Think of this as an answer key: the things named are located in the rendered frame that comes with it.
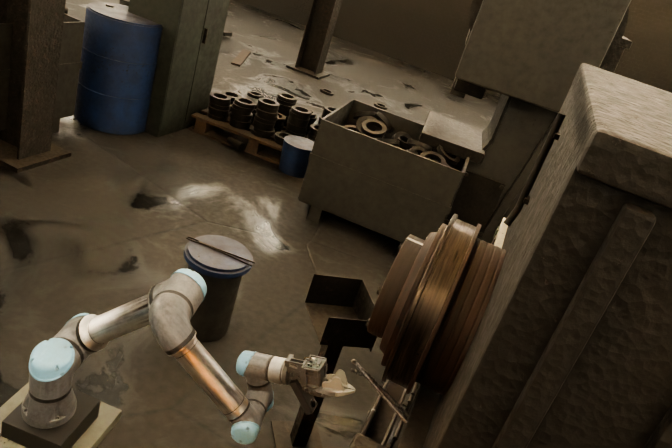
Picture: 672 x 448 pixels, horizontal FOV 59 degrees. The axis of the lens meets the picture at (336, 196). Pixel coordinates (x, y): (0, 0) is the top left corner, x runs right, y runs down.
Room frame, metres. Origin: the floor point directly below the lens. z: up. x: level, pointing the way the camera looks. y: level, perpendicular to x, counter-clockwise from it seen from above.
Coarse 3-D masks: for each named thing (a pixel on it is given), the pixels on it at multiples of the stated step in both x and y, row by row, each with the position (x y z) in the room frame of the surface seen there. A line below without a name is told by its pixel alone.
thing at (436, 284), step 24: (456, 216) 1.39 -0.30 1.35; (456, 240) 1.29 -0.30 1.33; (432, 264) 1.21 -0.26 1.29; (456, 264) 1.23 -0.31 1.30; (432, 288) 1.18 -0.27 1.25; (408, 312) 1.14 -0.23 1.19; (432, 312) 1.15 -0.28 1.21; (408, 336) 1.14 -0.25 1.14; (408, 360) 1.14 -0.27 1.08; (408, 384) 1.17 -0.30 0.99
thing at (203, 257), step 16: (208, 240) 2.44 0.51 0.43; (224, 240) 2.49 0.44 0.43; (192, 256) 2.27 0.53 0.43; (208, 256) 2.31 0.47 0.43; (224, 256) 2.35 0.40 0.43; (240, 256) 2.40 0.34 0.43; (208, 272) 2.22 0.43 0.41; (224, 272) 2.25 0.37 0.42; (240, 272) 2.29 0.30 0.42; (208, 288) 2.25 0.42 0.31; (224, 288) 2.28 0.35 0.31; (208, 304) 2.26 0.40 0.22; (224, 304) 2.29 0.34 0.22; (192, 320) 2.26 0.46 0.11; (208, 320) 2.26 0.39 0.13; (224, 320) 2.32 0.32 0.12; (208, 336) 2.27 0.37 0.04
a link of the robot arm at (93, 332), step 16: (176, 272) 1.46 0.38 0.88; (192, 272) 1.47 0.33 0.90; (160, 288) 1.41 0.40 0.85; (176, 288) 1.38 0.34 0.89; (192, 288) 1.41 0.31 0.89; (128, 304) 1.43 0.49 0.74; (144, 304) 1.41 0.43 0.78; (192, 304) 1.37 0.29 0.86; (80, 320) 1.44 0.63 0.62; (96, 320) 1.43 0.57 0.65; (112, 320) 1.41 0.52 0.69; (128, 320) 1.40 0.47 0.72; (144, 320) 1.40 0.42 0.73; (64, 336) 1.39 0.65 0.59; (80, 336) 1.40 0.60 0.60; (96, 336) 1.41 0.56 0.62; (112, 336) 1.41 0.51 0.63
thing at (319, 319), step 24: (312, 288) 1.97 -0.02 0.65; (336, 288) 2.00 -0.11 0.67; (360, 288) 2.02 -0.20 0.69; (312, 312) 1.90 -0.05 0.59; (336, 312) 1.96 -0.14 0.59; (360, 312) 1.96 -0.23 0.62; (336, 336) 1.74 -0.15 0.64; (360, 336) 1.77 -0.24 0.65; (336, 360) 1.84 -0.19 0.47; (288, 432) 1.88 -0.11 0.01; (312, 432) 1.92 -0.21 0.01
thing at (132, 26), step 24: (96, 24) 4.22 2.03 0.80; (120, 24) 4.21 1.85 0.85; (144, 24) 4.31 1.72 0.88; (96, 48) 4.21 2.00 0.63; (120, 48) 4.22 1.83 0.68; (144, 48) 4.32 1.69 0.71; (96, 72) 4.20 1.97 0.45; (120, 72) 4.23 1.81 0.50; (144, 72) 4.35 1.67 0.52; (96, 96) 4.20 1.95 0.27; (120, 96) 4.24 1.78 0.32; (144, 96) 4.38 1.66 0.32; (96, 120) 4.20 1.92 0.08; (120, 120) 4.25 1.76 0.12; (144, 120) 4.43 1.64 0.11
